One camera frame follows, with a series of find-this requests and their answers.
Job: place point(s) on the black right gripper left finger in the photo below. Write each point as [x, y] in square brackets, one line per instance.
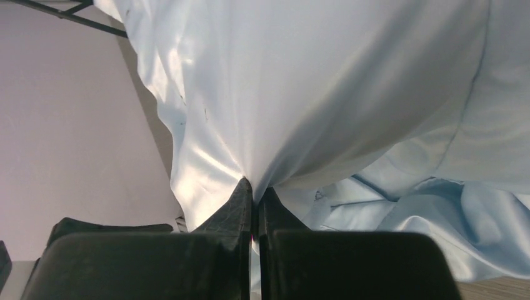
[211, 262]

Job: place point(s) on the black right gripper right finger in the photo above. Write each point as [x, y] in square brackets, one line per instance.
[299, 263]

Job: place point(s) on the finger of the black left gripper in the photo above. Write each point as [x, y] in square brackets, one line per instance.
[69, 225]

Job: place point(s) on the light blue pillowcase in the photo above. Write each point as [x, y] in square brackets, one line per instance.
[362, 115]

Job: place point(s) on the black tripod stand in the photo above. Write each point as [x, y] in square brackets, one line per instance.
[71, 15]

